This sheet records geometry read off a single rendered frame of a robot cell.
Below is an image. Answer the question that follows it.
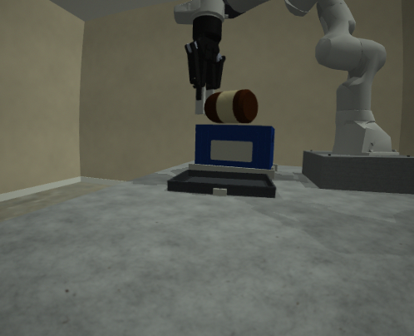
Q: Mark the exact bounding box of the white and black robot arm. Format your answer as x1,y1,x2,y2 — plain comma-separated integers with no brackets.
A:
174,0,399,156

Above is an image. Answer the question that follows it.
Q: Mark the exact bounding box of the brown glass bottle with cream label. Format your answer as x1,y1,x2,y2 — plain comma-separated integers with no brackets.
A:
205,89,258,123

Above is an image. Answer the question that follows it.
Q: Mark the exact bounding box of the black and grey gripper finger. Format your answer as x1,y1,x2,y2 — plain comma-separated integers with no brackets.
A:
185,41,210,115
205,47,225,100

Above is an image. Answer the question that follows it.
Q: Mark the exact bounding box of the dark blue divided crate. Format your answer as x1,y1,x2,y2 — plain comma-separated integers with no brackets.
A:
195,125,275,170

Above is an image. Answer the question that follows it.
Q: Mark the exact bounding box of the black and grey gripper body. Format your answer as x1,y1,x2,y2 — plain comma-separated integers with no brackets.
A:
192,15,222,61

